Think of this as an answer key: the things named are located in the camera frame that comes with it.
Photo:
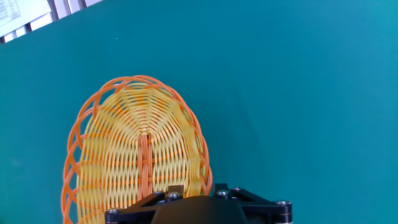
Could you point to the printed white paper sheet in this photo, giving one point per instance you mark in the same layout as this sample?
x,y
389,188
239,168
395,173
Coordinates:
x,y
18,15

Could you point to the green table mat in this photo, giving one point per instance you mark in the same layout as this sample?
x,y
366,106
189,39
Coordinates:
x,y
280,109

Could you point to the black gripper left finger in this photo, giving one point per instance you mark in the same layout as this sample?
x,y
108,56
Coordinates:
x,y
130,216

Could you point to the orange yellow woven basket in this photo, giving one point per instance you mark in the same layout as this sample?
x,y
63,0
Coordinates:
x,y
124,149

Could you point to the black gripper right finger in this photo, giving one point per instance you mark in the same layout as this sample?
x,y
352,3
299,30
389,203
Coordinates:
x,y
267,211

